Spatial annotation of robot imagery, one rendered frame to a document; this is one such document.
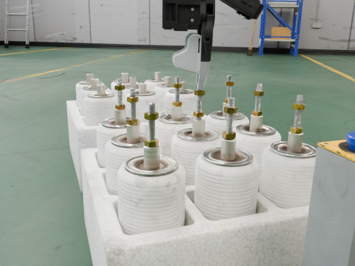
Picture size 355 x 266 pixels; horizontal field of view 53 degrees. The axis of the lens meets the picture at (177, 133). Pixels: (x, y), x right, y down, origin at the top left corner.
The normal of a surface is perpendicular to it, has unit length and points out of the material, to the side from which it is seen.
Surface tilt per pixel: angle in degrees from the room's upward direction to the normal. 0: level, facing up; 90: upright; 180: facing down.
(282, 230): 90
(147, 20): 90
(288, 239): 90
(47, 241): 0
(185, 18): 90
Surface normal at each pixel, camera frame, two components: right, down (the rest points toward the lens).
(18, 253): 0.02, -0.96
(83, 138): 0.35, 0.27
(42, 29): -0.18, 0.28
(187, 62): 0.05, 0.30
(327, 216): -0.95, 0.07
